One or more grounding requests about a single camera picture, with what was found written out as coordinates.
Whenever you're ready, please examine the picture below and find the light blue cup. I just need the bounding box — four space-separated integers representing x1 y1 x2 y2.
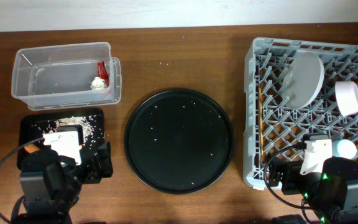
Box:
332 139 357 159

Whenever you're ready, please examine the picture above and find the orange carrot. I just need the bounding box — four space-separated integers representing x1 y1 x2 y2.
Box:
24 143 40 154

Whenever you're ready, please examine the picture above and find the white napkin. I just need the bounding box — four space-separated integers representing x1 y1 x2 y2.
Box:
90 77 107 90

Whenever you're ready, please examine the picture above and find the red sauce packet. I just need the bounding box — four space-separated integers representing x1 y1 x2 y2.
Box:
97 61 109 87

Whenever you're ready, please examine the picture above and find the grey plate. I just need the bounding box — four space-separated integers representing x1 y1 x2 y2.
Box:
280 52 324 110

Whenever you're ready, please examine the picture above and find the pink white bowl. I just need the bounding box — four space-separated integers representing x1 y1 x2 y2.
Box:
334 81 358 116

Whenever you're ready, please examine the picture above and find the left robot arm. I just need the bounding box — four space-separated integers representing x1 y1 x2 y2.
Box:
11 125 113 223

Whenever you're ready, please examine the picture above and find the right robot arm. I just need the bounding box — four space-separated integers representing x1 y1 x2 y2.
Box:
263 134 358 223

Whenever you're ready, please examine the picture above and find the grey dishwasher rack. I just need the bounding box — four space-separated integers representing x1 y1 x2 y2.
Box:
242 37 358 189

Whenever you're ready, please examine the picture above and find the food scraps and rice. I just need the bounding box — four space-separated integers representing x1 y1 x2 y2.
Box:
48 116 94 146

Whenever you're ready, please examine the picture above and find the black rectangular tray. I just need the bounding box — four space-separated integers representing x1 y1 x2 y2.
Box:
16 107 106 171

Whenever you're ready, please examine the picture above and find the round black tray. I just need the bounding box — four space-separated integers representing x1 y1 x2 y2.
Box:
124 88 235 195

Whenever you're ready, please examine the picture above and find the clear plastic bin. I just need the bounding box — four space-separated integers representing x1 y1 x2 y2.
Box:
11 42 122 111

